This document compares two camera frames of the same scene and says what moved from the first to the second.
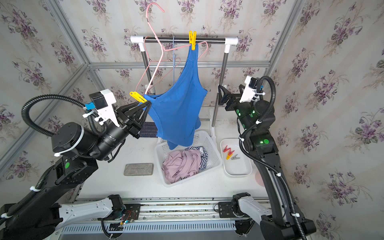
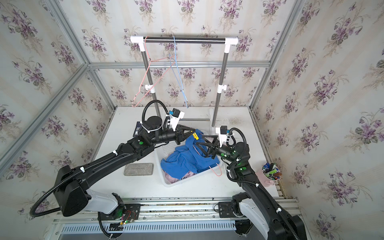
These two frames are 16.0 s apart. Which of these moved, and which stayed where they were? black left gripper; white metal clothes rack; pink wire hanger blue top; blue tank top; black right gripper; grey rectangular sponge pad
Moved: blue tank top; black left gripper; black right gripper; pink wire hanger blue top
Stayed: grey rectangular sponge pad; white metal clothes rack
